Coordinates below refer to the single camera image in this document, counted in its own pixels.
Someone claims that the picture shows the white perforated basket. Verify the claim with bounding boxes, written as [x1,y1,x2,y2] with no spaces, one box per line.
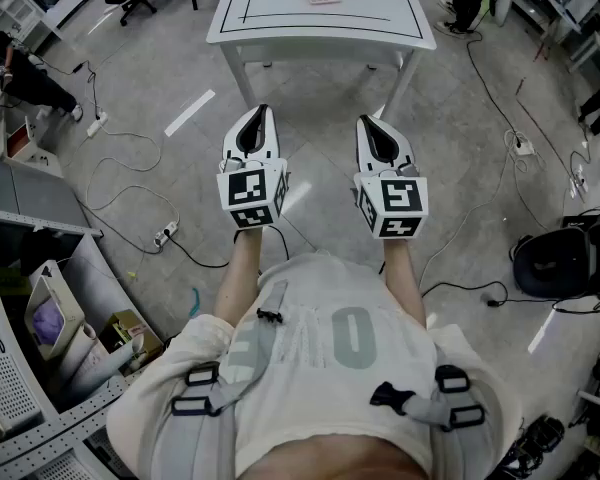
[0,352,45,440]

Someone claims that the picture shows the white bin with purple bag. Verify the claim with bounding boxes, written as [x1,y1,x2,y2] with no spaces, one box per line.
[23,260,87,362]

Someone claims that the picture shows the black cable with adapter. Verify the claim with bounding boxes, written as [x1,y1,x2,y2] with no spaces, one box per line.
[419,280,511,309]

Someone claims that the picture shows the person's left forearm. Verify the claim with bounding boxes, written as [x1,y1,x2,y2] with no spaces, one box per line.
[213,227,264,327]

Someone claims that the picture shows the white cable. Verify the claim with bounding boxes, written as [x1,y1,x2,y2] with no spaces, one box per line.
[82,128,181,255]
[418,140,524,292]

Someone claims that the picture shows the white table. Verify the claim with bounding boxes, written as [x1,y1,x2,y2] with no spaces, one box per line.
[206,0,437,120]

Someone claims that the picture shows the grey harness with black buckles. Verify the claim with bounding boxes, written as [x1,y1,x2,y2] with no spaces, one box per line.
[171,278,487,480]

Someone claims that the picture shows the person's cream shirt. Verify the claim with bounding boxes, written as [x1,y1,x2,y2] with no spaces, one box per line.
[106,251,525,480]

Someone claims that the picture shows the black device with printed tags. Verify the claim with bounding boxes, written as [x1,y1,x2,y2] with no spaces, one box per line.
[499,414,567,480]

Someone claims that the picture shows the black helmet gear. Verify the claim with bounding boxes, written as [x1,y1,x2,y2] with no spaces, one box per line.
[511,206,600,305]

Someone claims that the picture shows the cardboard box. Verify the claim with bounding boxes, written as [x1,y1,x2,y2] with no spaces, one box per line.
[98,309,164,369]

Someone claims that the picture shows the white box with red inside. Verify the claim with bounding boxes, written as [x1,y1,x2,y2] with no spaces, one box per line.
[2,116,64,178]

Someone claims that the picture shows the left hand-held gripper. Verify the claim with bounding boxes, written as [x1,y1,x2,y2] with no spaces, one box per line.
[216,103,292,231]

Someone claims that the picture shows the thin dark red cable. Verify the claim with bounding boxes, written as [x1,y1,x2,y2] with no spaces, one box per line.
[516,77,581,194]

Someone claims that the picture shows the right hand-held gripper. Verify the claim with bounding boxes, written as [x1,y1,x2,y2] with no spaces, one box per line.
[353,114,430,242]

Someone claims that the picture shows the person's right forearm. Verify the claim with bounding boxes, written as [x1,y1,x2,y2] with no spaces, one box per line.
[382,237,428,328]

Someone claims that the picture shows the grey perforated metal shelf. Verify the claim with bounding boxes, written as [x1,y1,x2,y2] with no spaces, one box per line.
[0,155,157,480]

